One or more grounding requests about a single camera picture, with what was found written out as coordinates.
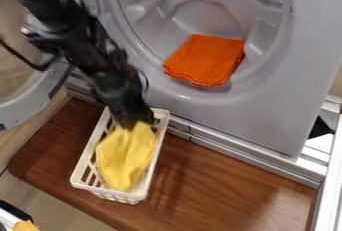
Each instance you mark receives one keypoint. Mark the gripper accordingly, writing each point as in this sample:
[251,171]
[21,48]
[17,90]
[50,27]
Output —
[120,93]

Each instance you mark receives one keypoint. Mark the yellow cloth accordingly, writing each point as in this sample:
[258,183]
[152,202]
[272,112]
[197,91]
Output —
[124,155]

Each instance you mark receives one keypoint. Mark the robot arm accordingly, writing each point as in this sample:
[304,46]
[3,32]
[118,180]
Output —
[67,25]

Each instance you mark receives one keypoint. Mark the orange cloth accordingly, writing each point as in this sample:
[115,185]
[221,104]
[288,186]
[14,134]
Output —
[206,60]

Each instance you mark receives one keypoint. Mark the washing machine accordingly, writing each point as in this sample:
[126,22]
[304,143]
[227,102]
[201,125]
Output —
[249,58]

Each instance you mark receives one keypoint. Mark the white basket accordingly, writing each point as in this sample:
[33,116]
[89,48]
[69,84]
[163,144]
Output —
[89,175]

